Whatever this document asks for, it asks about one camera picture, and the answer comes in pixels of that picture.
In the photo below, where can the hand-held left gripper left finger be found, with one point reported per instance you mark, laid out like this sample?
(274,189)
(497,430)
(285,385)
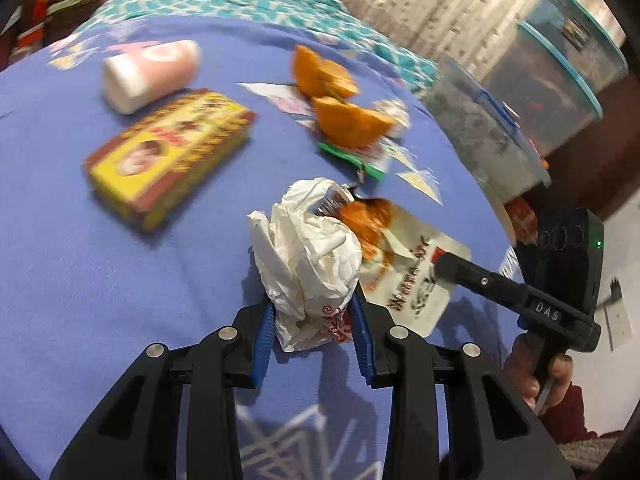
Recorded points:
(263,342)

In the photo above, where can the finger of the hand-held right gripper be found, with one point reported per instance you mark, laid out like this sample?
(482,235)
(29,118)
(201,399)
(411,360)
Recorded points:
(475,280)

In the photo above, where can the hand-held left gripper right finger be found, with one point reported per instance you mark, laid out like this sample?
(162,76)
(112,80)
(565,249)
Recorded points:
(362,345)

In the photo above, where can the white orange snack packet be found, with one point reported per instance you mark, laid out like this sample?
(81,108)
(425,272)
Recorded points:
(410,272)

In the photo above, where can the white plastic bag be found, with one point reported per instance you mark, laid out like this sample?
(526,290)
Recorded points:
(300,255)

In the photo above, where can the yellow red cardboard box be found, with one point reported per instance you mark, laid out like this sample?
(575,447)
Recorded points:
(165,157)

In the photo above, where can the white pink plastic bottle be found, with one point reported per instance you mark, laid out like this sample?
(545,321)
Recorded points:
(150,72)

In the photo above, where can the person's right forearm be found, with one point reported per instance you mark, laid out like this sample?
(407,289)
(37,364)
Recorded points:
(570,415)

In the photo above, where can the person's right hand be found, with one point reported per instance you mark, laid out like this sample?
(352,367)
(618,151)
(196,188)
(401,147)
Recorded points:
(522,370)

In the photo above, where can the orange plastic bag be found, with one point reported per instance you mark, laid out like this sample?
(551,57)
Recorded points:
(522,220)

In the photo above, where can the clear plastic storage bin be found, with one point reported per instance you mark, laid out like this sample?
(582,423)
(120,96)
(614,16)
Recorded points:
(585,35)
(540,90)

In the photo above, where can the green wrapper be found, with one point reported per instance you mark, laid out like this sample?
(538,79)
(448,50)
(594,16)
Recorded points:
(350,157)

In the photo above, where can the blue printed blanket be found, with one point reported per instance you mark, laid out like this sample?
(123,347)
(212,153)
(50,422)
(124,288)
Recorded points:
(100,270)

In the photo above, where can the beige leaf print curtain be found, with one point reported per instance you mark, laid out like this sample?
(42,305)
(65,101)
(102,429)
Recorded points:
(435,0)

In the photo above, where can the red printed cloth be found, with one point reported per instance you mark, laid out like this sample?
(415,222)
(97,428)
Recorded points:
(45,15)

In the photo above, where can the white wall socket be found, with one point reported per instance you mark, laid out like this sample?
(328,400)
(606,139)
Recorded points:
(619,317)

